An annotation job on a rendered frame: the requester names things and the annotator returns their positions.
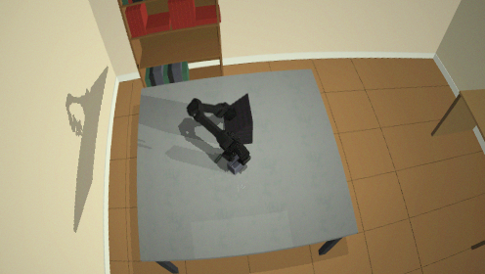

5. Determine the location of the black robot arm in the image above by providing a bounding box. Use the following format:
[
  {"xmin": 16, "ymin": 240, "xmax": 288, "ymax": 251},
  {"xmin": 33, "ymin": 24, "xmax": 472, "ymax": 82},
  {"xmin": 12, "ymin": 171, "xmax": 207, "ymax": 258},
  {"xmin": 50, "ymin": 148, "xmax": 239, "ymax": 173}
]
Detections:
[{"xmin": 187, "ymin": 98, "xmax": 250, "ymax": 162}]

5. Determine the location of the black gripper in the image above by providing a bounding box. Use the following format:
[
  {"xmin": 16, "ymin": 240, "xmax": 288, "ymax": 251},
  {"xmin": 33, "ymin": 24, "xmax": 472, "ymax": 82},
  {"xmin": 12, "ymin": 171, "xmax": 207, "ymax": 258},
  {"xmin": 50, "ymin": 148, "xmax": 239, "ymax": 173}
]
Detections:
[{"xmin": 219, "ymin": 144, "xmax": 250, "ymax": 165}]

